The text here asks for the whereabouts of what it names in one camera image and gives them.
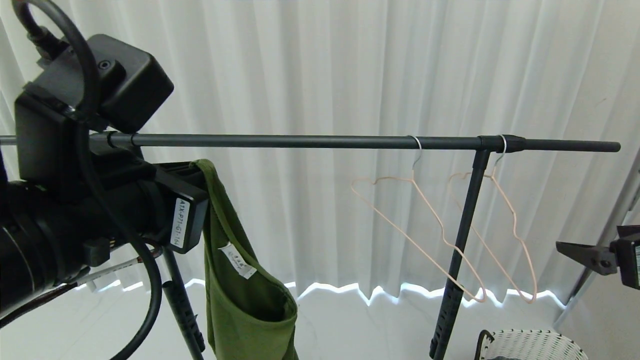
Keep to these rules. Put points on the black clothes rack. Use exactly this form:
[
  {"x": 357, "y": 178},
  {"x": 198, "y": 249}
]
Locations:
[{"x": 300, "y": 141}]

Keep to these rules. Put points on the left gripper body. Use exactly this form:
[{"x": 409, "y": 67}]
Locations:
[{"x": 130, "y": 210}]

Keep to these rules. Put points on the pink clothes hanger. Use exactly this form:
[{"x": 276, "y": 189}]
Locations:
[
  {"x": 534, "y": 287},
  {"x": 415, "y": 245}
]

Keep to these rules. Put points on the white laundry basket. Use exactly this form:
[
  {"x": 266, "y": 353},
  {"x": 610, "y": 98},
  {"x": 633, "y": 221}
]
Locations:
[{"x": 530, "y": 345}]

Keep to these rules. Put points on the green garment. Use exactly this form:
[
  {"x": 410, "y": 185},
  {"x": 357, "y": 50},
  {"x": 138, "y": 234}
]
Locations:
[{"x": 240, "y": 310}]

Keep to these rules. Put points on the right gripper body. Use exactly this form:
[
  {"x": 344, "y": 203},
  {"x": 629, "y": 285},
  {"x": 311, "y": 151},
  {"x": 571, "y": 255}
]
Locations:
[{"x": 630, "y": 260}]

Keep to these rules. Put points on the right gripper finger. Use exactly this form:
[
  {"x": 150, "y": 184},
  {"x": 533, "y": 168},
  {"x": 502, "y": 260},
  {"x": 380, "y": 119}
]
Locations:
[{"x": 590, "y": 257}]

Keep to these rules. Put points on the white curtain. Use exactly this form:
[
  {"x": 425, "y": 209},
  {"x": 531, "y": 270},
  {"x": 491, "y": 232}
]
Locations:
[{"x": 300, "y": 75}]

